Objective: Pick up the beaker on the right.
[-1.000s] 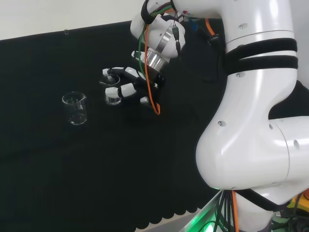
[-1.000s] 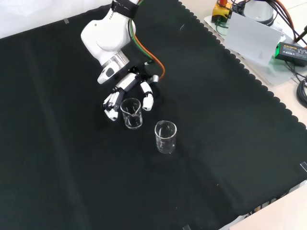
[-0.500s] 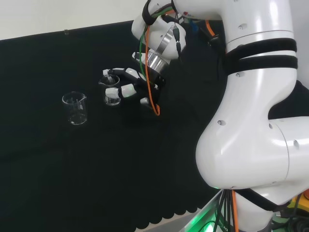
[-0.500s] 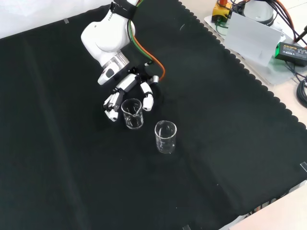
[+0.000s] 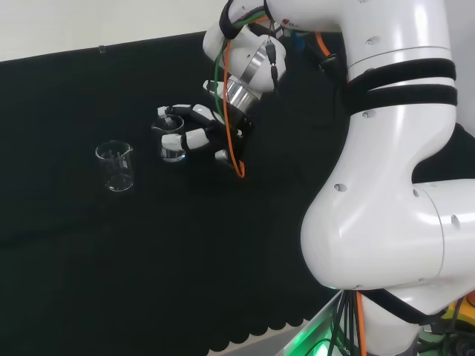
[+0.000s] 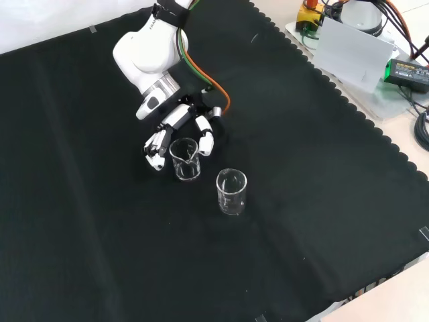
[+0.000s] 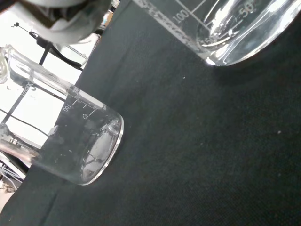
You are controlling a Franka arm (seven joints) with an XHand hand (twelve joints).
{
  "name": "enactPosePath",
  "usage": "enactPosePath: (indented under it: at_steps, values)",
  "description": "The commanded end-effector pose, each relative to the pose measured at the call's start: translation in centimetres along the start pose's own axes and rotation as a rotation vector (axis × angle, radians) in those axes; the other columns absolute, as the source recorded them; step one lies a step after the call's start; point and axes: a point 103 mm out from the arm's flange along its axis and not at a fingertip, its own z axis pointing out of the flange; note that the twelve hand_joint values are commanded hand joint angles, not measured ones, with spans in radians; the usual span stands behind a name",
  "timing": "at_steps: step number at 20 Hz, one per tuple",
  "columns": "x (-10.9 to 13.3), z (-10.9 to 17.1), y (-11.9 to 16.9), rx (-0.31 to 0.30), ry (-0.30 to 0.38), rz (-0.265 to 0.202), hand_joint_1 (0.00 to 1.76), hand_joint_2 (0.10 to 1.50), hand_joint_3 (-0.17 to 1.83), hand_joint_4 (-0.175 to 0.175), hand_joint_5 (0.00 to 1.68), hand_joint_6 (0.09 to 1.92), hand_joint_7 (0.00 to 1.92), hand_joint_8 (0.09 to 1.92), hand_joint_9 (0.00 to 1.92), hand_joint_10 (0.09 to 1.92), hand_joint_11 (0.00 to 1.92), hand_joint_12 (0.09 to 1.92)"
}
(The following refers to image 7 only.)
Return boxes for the black tripod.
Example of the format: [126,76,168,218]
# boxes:
[11,21,87,71]

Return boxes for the black cloth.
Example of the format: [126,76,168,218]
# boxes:
[0,0,301,226]

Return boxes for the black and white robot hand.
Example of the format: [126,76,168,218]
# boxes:
[14,0,112,45]

